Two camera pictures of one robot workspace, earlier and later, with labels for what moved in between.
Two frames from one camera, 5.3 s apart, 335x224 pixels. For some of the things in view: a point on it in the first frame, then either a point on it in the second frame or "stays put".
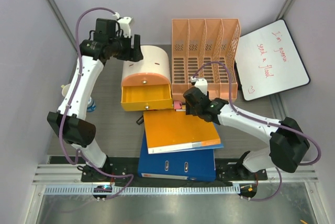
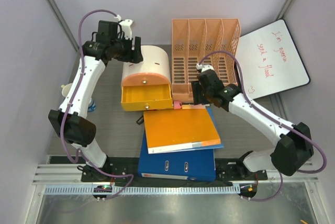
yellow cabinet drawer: [140, 97] stays put
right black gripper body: [190, 110] -> [200, 96]
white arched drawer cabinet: [154, 68] stays put
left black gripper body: [122, 48] stays put
